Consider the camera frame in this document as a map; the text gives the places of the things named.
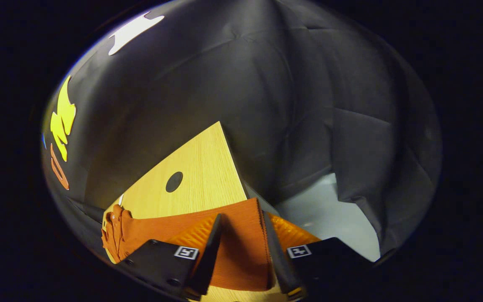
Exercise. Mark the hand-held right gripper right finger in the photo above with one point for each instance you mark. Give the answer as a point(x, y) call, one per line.
point(279, 264)

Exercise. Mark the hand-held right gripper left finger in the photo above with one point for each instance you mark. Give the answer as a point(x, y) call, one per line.
point(208, 260)

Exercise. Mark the orange button shirt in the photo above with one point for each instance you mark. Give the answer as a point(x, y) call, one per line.
point(241, 251)

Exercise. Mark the black round table grommet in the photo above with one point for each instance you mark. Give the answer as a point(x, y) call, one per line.
point(174, 181)

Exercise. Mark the white tape strip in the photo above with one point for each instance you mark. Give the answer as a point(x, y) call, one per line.
point(120, 199)

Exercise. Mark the black backdrop cloth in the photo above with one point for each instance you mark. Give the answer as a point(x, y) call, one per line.
point(266, 105)

